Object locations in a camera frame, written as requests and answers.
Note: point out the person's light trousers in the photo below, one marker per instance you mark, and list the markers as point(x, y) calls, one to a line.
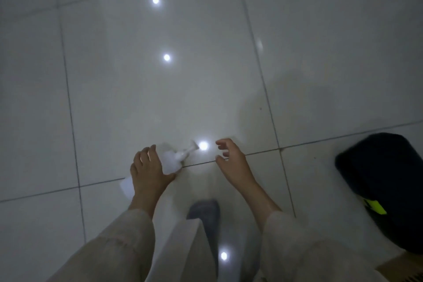
point(185, 258)

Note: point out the person's right forearm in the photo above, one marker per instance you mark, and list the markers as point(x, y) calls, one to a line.
point(297, 252)

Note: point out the person's right hand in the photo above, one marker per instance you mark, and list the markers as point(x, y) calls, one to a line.
point(238, 169)

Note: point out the person's left grey sock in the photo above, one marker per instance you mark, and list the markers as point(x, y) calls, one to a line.
point(205, 215)

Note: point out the person's left forearm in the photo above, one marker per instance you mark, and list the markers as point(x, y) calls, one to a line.
point(109, 252)

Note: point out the person's left hand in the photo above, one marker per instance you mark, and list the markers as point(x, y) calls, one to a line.
point(147, 176)

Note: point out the black zip case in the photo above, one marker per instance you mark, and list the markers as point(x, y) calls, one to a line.
point(380, 172)

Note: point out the white pump bottle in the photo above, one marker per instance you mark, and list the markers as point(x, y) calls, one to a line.
point(170, 162)

